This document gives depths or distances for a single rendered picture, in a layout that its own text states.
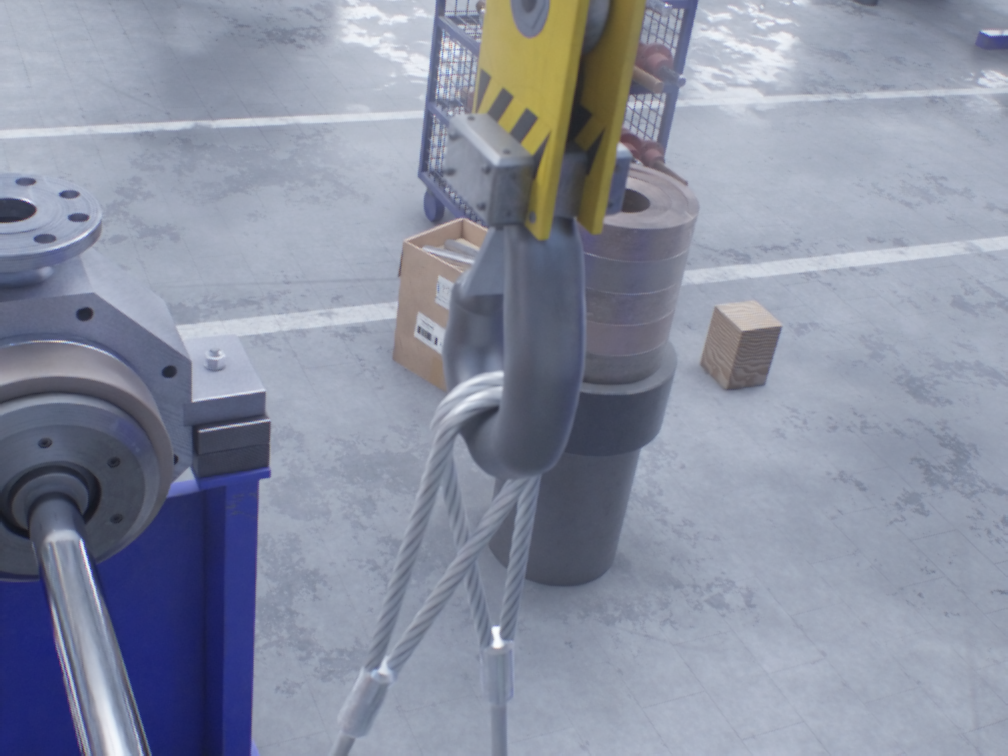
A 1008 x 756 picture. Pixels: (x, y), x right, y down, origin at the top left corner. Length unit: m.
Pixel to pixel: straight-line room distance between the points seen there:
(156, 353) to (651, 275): 1.31
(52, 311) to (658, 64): 2.84
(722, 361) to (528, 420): 3.88
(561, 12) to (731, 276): 4.70
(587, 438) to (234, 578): 1.10
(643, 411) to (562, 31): 2.65
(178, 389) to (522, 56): 1.58
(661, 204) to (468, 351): 2.46
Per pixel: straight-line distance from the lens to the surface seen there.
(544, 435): 0.43
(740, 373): 4.30
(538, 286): 0.41
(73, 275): 1.88
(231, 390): 2.00
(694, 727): 3.11
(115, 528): 1.89
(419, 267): 3.90
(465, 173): 0.42
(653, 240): 2.79
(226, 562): 2.20
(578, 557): 3.30
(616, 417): 2.98
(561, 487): 3.14
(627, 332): 2.89
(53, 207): 1.86
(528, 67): 0.41
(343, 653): 3.10
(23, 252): 1.75
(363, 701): 0.56
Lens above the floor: 2.24
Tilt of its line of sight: 32 degrees down
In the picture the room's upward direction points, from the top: 8 degrees clockwise
